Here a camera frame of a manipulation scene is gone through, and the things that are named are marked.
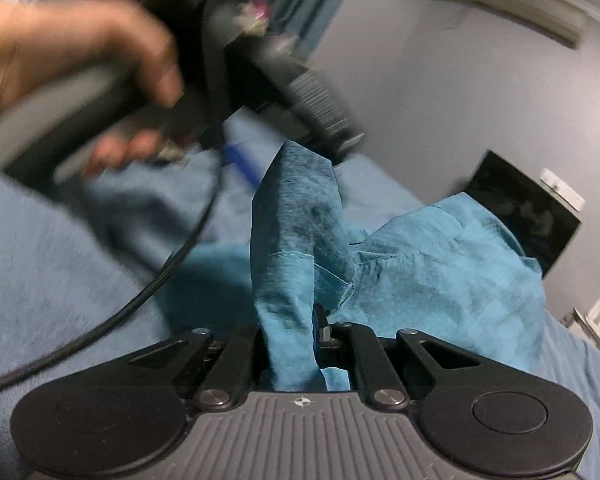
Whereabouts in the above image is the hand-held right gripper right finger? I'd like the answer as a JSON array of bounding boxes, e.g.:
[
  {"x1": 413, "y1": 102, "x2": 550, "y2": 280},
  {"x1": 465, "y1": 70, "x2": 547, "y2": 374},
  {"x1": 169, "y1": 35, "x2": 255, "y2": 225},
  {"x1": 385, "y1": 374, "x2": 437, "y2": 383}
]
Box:
[{"x1": 311, "y1": 305, "x2": 482, "y2": 410}]

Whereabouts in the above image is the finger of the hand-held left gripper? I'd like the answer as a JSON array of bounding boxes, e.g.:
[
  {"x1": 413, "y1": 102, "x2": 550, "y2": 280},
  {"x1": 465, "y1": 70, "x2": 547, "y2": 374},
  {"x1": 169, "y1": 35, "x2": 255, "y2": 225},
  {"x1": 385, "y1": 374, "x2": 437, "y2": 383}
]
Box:
[{"x1": 222, "y1": 141, "x2": 264, "y2": 196}]

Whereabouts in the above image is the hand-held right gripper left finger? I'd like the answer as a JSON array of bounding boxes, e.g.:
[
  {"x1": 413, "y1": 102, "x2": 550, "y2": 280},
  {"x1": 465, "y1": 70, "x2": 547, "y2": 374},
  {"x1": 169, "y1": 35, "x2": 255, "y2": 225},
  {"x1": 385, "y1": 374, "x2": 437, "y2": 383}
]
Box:
[{"x1": 129, "y1": 327, "x2": 272, "y2": 409}]

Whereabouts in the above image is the teal zip jacket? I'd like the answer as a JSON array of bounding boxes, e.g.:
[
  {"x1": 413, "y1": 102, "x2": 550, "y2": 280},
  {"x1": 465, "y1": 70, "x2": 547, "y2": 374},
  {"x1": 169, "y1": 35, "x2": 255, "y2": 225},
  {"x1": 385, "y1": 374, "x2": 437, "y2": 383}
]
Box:
[{"x1": 180, "y1": 140, "x2": 549, "y2": 394}]

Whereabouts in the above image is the person's left hand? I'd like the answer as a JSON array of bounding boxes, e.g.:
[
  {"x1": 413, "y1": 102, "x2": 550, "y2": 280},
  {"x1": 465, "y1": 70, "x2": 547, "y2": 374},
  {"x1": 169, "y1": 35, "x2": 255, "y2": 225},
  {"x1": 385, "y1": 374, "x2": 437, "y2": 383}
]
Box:
[{"x1": 0, "y1": 0, "x2": 186, "y2": 177}]

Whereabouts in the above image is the teal curtain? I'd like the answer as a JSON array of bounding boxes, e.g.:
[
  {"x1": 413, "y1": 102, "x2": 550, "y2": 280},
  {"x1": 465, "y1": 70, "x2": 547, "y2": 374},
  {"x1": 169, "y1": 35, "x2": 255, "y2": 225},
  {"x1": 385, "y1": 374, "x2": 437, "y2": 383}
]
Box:
[{"x1": 260, "y1": 0, "x2": 363, "y2": 63}]

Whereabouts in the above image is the grey-blue bed blanket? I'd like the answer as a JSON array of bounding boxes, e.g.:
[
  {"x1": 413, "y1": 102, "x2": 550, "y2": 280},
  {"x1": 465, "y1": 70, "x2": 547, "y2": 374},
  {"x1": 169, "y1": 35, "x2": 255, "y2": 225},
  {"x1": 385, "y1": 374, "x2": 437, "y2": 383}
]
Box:
[{"x1": 0, "y1": 115, "x2": 600, "y2": 480}]

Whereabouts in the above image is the black monitor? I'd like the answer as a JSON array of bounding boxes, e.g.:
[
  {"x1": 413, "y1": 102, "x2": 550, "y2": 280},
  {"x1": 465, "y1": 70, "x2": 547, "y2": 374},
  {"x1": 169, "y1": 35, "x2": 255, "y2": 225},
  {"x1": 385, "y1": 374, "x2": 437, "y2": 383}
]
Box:
[{"x1": 466, "y1": 149, "x2": 582, "y2": 277}]

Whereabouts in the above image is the white router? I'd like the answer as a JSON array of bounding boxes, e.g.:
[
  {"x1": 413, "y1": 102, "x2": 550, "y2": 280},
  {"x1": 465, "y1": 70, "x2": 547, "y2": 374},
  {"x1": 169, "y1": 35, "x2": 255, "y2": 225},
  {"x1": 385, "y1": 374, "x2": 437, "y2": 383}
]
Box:
[{"x1": 561, "y1": 296, "x2": 600, "y2": 357}]

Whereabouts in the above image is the white air conditioner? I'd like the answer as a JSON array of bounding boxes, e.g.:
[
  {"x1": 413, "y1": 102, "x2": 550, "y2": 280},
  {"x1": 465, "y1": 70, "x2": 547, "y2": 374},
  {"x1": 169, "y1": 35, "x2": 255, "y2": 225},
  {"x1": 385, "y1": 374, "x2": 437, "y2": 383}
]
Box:
[{"x1": 419, "y1": 0, "x2": 585, "y2": 50}]

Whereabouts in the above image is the black cable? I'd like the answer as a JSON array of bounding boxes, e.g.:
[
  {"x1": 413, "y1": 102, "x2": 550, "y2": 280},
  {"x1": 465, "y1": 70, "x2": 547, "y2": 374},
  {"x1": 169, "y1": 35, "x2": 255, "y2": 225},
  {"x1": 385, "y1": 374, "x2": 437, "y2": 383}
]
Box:
[{"x1": 0, "y1": 125, "x2": 227, "y2": 397}]

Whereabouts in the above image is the white wall power strip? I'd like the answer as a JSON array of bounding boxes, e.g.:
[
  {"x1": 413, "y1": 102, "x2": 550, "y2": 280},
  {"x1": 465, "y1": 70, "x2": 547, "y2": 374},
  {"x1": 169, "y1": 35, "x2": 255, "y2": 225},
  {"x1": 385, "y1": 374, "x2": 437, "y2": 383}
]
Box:
[{"x1": 539, "y1": 167, "x2": 587, "y2": 212}]

